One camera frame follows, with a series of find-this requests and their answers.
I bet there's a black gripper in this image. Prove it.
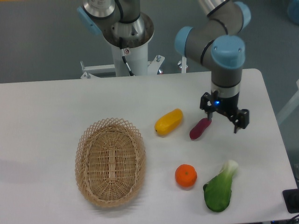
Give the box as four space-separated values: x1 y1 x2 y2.
199 91 249 133

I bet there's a purple sweet potato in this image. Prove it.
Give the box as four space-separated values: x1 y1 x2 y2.
189 118 212 140

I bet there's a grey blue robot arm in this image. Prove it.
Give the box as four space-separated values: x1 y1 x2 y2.
77 0 251 131

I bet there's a yellow mango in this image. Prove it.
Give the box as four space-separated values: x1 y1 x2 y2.
154 108 183 136

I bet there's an orange mandarin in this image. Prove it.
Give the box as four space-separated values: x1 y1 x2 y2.
175 164 197 188

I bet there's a green bok choy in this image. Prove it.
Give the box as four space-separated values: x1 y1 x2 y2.
203 160 238 212

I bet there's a black device at edge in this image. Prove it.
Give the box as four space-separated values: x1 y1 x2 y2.
282 189 299 214

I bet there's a woven wicker basket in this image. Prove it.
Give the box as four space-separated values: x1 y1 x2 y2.
75 118 146 208

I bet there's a blue object top right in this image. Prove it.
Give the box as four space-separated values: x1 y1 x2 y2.
287 0 299 25

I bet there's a white frame at right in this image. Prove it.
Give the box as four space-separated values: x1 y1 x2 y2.
276 80 299 125

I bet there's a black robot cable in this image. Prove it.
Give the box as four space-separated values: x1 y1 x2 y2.
119 37 135 77

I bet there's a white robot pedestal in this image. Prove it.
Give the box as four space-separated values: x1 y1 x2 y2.
79 13 189 79

